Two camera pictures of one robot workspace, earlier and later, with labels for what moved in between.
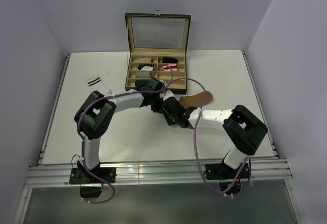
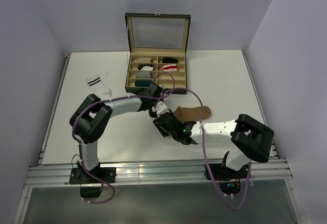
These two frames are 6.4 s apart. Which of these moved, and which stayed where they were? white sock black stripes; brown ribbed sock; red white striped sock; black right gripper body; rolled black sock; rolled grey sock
Moved: brown ribbed sock; black right gripper body
Stayed: white sock black stripes; rolled black sock; rolled grey sock; red white striped sock
